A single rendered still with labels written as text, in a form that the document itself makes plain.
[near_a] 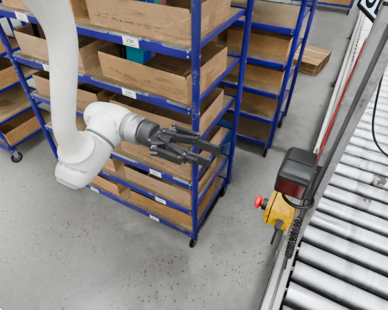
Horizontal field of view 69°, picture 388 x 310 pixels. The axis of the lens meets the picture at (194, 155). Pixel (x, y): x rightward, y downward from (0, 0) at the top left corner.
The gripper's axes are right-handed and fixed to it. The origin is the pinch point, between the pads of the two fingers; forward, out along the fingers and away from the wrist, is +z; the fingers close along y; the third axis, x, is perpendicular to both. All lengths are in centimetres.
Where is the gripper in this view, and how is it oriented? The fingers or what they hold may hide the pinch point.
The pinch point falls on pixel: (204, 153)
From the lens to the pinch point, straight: 78.0
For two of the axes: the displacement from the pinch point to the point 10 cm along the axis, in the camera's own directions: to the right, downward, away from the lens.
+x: 0.0, 7.3, 6.9
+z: 8.8, 3.2, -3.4
